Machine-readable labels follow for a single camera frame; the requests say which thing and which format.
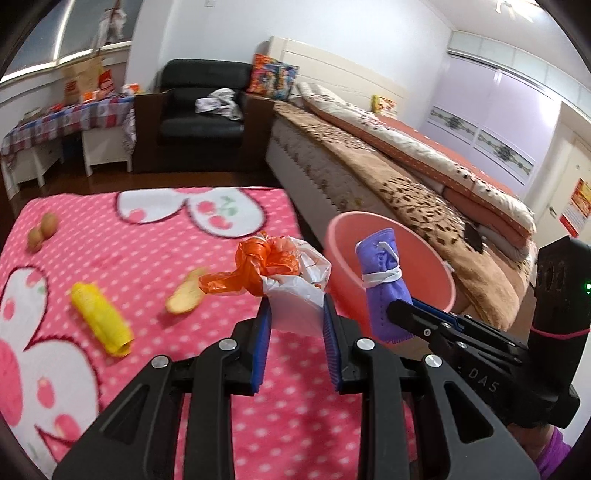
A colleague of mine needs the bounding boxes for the white door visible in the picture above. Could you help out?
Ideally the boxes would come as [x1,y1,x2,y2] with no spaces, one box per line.
[525,102,591,243]

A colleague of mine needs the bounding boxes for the yellow packet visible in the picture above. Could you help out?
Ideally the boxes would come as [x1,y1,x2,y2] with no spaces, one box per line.
[371,94,398,116]

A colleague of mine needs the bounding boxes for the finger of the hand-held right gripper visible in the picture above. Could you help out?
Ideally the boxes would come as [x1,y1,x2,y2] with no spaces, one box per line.
[411,298,465,324]
[387,299,462,346]

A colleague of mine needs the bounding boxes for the pink polka dot blanket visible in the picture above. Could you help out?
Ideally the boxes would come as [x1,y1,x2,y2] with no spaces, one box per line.
[0,186,419,480]

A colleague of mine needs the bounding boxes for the colourful snack bag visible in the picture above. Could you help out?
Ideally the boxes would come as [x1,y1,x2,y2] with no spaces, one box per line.
[246,54,300,100]

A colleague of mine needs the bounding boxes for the lilac wardrobe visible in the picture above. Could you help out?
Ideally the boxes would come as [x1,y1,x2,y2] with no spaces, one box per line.
[425,31,563,200]

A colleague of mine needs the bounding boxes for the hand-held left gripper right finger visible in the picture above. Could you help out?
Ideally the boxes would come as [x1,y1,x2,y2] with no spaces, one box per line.
[323,294,541,480]

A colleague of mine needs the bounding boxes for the person's right forearm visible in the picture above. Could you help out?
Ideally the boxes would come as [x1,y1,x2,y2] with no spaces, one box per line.
[508,422,574,480]

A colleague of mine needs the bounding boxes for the brown paper bag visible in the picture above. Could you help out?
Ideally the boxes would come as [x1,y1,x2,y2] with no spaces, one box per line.
[62,57,105,105]

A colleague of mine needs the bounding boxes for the checked tablecloth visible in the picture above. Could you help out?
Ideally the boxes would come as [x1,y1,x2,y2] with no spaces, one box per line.
[0,93,137,158]

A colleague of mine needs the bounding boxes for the black leather armchair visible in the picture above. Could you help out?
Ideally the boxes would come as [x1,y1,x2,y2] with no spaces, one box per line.
[134,59,276,174]

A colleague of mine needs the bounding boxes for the white table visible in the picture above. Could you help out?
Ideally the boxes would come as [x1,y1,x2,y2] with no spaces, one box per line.
[0,124,135,188]

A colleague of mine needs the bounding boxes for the purple face mask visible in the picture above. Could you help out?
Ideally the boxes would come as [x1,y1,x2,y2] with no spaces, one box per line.
[355,227,414,345]

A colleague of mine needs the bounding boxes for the hanging white cloth bundle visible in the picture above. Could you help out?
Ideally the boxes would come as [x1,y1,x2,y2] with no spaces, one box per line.
[94,0,128,49]

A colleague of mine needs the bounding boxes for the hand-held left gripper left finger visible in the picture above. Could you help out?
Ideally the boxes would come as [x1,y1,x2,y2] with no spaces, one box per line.
[52,298,273,480]

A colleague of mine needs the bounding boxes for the pink plastic bucket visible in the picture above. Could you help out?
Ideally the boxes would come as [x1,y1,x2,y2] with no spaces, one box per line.
[323,211,457,344]

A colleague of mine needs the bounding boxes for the white patterned clothes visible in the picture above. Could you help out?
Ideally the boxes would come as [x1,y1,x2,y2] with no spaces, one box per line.
[194,87,245,122]

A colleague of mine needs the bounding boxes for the white and orange plastic bag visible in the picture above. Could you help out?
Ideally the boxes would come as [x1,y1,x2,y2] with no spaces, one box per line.
[198,233,333,335]

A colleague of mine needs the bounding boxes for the red door poster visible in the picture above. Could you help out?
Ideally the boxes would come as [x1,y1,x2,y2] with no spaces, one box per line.
[558,178,591,234]

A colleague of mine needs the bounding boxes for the yellow peel piece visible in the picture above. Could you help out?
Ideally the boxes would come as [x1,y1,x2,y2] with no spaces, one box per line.
[165,270,206,315]

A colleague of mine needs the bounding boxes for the white and orange quilt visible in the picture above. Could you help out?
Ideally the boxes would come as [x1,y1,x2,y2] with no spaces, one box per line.
[298,82,539,252]

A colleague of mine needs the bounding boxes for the bed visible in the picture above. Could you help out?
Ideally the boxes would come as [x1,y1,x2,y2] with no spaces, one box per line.
[255,36,539,334]

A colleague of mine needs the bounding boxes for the window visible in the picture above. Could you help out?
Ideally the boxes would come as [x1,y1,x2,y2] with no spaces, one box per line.
[0,0,140,79]

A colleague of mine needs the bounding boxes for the brown leopard print bedspread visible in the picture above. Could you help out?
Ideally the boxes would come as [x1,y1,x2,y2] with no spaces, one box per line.
[272,99,532,330]

